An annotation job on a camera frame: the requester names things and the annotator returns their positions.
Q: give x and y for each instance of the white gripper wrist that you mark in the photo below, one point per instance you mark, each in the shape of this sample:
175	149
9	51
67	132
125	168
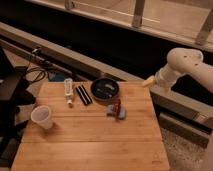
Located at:
162	78

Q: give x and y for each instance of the black rectangular bar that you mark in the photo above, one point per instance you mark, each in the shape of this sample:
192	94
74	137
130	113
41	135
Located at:
84	96

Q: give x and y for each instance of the wooden table board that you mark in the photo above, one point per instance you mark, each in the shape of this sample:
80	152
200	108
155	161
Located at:
84	138

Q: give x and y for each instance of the blue object behind table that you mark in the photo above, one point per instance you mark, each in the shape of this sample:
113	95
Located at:
58	78

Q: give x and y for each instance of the blue and red toy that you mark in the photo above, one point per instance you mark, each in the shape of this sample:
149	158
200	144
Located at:
116	110

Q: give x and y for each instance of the dark ceramic bowl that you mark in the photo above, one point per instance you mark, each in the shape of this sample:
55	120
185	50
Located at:
104	89

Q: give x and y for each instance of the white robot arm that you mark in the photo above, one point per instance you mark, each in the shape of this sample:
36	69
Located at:
181	62

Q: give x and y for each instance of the translucent plastic cup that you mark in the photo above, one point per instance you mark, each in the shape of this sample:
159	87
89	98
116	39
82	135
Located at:
42	116

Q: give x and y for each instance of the clear small plastic bottle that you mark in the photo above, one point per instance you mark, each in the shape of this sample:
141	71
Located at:
68	90

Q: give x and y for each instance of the black stand on left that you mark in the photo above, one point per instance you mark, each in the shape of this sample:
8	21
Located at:
13	93

